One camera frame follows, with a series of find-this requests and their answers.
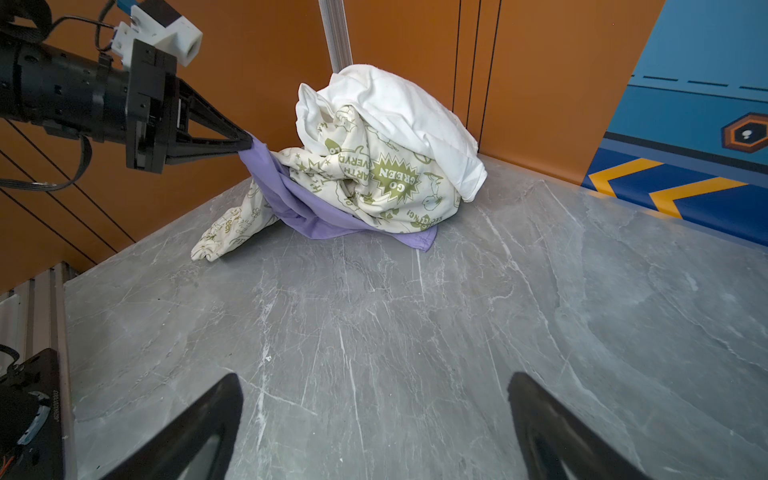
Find left aluminium corner post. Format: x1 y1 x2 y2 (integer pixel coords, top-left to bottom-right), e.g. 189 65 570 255
318 0 354 73

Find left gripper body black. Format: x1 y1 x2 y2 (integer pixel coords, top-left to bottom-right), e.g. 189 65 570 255
125 39 186 174

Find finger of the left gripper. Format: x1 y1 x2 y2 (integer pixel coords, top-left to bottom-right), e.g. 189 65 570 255
165 137 252 165
176 78 252 150

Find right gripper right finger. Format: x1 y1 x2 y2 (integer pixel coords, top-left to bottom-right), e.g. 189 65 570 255
508 372 647 479

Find cream cloth green print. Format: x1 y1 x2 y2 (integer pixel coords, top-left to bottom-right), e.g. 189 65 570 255
191 107 461 261

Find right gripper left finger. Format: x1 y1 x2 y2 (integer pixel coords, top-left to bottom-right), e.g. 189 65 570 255
105 373 244 480

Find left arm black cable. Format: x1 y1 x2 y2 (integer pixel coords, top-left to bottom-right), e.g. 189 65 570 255
0 134 94 193

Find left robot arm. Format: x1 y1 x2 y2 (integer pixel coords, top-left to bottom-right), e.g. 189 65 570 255
1 1 253 180

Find purple cloth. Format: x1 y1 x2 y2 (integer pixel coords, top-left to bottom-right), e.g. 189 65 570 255
239 138 438 251

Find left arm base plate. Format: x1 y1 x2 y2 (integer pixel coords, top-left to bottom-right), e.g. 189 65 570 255
1 345 65 479

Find front aluminium rail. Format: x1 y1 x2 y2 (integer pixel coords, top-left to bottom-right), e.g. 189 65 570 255
1 263 77 479

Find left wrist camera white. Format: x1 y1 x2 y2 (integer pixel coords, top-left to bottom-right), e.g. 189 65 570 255
110 0 203 69

